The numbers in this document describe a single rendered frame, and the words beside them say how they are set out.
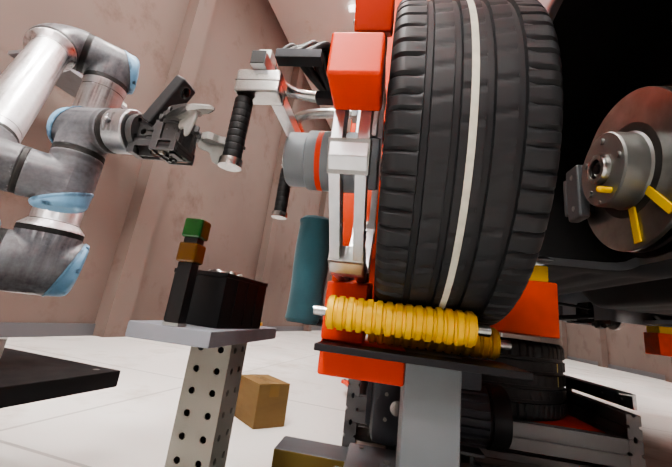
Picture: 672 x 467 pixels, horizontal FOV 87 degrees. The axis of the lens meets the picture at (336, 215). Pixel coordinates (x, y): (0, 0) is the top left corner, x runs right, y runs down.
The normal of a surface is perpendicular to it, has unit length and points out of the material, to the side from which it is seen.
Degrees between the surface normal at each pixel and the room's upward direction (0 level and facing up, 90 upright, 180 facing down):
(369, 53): 90
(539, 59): 87
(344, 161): 135
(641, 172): 114
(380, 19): 125
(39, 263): 92
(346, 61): 90
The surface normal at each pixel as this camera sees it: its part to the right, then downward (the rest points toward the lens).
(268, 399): 0.63, -0.14
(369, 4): -0.17, 0.31
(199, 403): -0.12, -0.29
